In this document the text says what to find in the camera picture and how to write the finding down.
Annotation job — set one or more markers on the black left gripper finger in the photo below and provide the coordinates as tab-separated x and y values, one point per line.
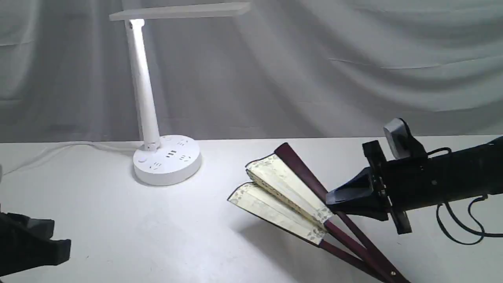
26	243

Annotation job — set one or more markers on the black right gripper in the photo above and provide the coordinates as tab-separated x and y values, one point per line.
385	189

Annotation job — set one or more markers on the folding paper fan red ribs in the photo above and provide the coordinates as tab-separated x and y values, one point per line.
284	192

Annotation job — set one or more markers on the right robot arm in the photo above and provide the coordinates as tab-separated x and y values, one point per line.
447	176

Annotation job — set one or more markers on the white desk lamp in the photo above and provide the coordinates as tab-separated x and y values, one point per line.
163	160

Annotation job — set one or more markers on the grey backdrop curtain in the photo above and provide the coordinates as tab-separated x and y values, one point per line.
284	69

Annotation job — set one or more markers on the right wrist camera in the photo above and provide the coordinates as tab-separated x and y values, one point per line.
402	137

